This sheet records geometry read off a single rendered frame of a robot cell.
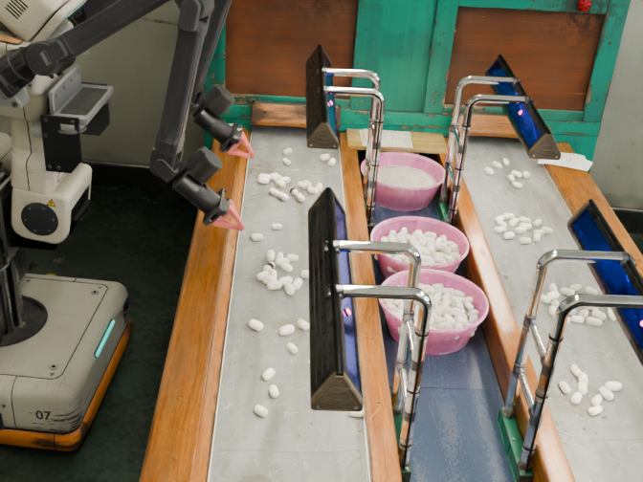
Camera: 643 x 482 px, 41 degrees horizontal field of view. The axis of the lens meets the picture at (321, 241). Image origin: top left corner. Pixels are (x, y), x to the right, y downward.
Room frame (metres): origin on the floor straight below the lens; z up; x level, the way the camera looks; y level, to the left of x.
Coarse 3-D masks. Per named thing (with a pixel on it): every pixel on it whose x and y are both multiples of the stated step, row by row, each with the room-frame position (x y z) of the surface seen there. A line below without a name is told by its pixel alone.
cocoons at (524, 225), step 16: (512, 176) 2.51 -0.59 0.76; (528, 176) 2.52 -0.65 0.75; (512, 224) 2.20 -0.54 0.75; (528, 224) 2.19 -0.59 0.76; (528, 240) 2.10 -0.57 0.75; (576, 288) 1.87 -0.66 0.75; (576, 320) 1.73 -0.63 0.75; (592, 320) 1.73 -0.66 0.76; (576, 368) 1.53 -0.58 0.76; (560, 384) 1.48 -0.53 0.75; (608, 384) 1.49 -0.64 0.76; (576, 400) 1.43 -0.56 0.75; (592, 400) 1.43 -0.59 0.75; (608, 400) 1.45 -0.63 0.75
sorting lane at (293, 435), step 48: (288, 144) 2.67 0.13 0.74; (288, 192) 2.32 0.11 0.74; (336, 192) 2.34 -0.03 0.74; (240, 240) 2.01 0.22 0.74; (288, 240) 2.03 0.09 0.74; (240, 288) 1.78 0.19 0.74; (240, 336) 1.59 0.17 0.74; (288, 336) 1.60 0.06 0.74; (240, 384) 1.42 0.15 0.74; (288, 384) 1.43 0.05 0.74; (240, 432) 1.27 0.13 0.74; (288, 432) 1.28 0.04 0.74; (336, 432) 1.29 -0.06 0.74; (240, 480) 1.15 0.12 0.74; (288, 480) 1.16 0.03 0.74; (336, 480) 1.17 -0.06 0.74
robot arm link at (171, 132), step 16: (192, 0) 1.88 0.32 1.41; (192, 16) 1.88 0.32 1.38; (208, 16) 1.96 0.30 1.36; (192, 32) 1.90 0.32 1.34; (176, 48) 1.90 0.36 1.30; (192, 48) 1.90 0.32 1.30; (176, 64) 1.90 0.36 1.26; (192, 64) 1.89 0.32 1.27; (176, 80) 1.89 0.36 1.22; (192, 80) 1.90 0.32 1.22; (176, 96) 1.88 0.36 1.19; (176, 112) 1.88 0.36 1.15; (160, 128) 1.88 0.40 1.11; (176, 128) 1.87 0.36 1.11; (160, 144) 1.86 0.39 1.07; (176, 144) 1.86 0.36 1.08; (176, 160) 1.89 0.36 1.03
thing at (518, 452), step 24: (624, 264) 1.40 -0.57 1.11; (528, 312) 1.40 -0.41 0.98; (528, 336) 1.40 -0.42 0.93; (552, 336) 1.26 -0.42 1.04; (552, 360) 1.25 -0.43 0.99; (528, 384) 1.35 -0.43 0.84; (504, 408) 1.41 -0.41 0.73; (528, 408) 1.29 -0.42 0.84; (504, 432) 1.38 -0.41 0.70; (528, 432) 1.26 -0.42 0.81; (528, 456) 1.25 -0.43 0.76; (528, 480) 1.24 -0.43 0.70
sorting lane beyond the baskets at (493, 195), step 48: (480, 144) 2.78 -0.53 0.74; (480, 192) 2.41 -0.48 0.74; (528, 192) 2.43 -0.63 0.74; (528, 288) 1.88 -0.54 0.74; (576, 336) 1.68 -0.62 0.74; (624, 336) 1.69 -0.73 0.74; (576, 384) 1.50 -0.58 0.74; (624, 384) 1.51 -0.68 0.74; (576, 432) 1.34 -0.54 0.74; (624, 432) 1.35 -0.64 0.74; (576, 480) 1.21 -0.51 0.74; (624, 480) 1.22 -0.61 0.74
